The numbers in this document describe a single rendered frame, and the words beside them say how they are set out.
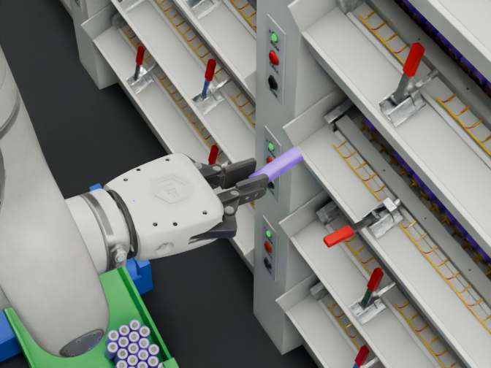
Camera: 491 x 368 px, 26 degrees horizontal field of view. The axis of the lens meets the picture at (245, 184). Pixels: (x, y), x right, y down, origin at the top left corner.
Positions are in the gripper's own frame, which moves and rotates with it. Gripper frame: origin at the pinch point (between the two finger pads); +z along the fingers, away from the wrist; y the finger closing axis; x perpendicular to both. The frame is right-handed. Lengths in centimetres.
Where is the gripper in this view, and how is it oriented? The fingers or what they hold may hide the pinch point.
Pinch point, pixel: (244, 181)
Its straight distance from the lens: 116.9
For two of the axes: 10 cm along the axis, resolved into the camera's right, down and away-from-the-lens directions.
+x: -1.3, 6.8, 7.3
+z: 8.5, -2.9, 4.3
